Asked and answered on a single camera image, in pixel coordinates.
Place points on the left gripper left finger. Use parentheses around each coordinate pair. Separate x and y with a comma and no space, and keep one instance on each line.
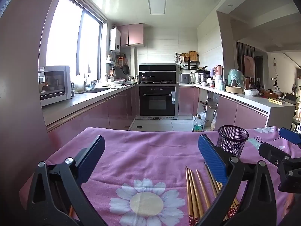
(56,196)

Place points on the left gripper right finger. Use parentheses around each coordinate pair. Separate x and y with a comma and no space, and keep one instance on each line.
(258,204)

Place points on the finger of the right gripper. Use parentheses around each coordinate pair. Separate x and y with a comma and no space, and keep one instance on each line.
(291,136)
(278,157)

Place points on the dark wooden chopstick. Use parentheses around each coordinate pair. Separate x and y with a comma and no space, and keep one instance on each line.
(210,180)
(215,183)

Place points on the black mesh utensil cup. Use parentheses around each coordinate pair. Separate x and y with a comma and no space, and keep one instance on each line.
(232,139)

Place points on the plastic oil bottle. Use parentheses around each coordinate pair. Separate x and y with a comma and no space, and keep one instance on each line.
(198,124)

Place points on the pink floral tablecloth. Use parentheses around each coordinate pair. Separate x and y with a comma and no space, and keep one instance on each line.
(140,178)

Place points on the pink kettle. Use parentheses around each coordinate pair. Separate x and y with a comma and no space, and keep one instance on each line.
(219,70)

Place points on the black built-in oven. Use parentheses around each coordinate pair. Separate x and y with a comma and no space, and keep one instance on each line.
(158,101)

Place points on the white microwave oven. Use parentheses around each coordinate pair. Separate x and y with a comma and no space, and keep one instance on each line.
(54,84)

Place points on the black range hood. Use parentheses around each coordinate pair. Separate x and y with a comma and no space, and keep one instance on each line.
(157,73)

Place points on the black frying pan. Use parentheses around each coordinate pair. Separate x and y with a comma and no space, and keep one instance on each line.
(125,69)

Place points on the window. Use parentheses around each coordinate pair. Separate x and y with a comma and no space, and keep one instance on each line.
(74,40)

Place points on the white water heater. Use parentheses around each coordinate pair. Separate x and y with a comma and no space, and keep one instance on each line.
(115,37)

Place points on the pink upper cabinet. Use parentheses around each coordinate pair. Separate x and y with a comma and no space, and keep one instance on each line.
(131,35)

